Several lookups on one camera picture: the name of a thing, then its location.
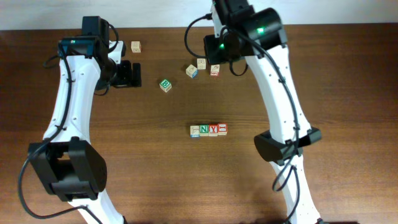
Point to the plain picture wooden block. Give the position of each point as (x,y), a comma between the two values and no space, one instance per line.
(201,63)

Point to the blue sided picture block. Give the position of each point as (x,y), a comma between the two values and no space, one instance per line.
(191,71)

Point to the far left plain wooden block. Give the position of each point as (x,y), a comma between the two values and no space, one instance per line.
(136,47)

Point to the red sided picture block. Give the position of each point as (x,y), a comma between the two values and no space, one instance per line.
(215,70)

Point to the green letter B block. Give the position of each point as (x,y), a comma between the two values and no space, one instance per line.
(165,85)

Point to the red letter E block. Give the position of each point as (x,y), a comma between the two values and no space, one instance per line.
(222,128)

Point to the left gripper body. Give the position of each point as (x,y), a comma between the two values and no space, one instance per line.
(123,77)

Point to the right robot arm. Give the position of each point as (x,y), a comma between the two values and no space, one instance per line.
(259,38)

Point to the green letter N block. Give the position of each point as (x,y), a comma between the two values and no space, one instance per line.
(204,130)

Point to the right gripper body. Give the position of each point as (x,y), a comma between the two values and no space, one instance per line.
(216,51)

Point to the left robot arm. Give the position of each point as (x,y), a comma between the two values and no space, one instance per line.
(65,162)

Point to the red letter Y block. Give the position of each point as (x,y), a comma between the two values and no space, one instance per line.
(213,130)

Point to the blue edged wooden block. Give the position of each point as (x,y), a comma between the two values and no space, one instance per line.
(195,131)

